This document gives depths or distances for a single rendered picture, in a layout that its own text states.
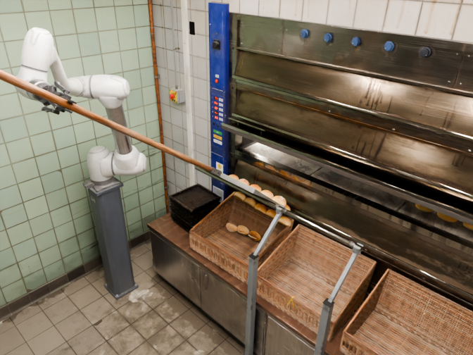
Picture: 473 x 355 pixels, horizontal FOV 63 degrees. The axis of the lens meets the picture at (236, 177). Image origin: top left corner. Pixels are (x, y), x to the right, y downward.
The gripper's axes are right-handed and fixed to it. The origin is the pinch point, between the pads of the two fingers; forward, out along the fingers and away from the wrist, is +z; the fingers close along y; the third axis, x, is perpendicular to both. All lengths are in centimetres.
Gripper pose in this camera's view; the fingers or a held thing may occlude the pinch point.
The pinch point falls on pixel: (66, 104)
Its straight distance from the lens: 160.4
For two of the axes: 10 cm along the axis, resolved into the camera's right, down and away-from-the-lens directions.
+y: -4.3, 9.0, 0.1
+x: -5.3, -2.5, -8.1
